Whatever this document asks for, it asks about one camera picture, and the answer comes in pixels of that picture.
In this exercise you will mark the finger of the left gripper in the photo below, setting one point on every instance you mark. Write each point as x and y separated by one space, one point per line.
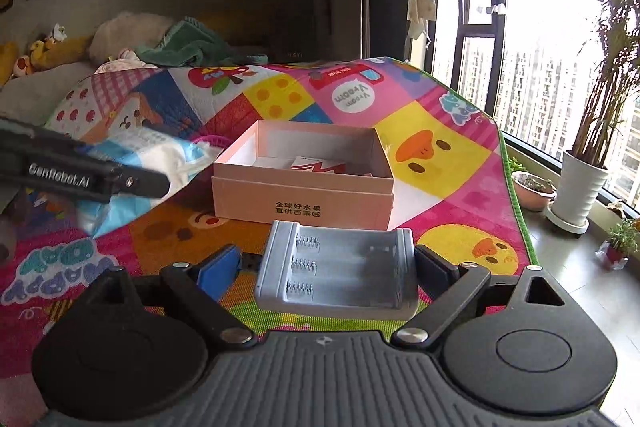
114 170

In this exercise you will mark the small red potted plant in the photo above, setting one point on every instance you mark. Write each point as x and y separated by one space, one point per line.
621 244

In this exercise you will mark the blue white wipes packet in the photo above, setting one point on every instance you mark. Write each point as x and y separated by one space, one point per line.
155 166

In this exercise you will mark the small pink plant pot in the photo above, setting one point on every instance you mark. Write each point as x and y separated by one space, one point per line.
533 192

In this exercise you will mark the pink white cloth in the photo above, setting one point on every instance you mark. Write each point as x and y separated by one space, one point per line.
126 60

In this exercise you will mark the yellow plush toy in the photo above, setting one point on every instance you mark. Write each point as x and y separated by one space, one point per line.
53 50

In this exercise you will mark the red white card booklet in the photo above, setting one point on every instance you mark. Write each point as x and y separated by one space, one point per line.
333 166

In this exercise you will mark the green towel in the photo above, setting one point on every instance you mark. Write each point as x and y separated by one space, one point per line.
189 43

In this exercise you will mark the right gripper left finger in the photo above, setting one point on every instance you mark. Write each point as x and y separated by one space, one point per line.
194 293

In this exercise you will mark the potted palm plant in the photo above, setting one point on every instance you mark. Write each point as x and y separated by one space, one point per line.
583 171

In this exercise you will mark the pink cardboard box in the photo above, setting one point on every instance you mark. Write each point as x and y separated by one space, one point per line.
252 182

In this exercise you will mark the grey battery charger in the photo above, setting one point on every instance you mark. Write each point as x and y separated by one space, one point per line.
338 273

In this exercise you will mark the magenta plastic basket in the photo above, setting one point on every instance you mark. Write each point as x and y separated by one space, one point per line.
213 140

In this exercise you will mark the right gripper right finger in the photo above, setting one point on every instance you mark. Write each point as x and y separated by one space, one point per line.
454 291

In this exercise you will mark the cream pillow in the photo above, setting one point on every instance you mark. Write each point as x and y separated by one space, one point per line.
127 30

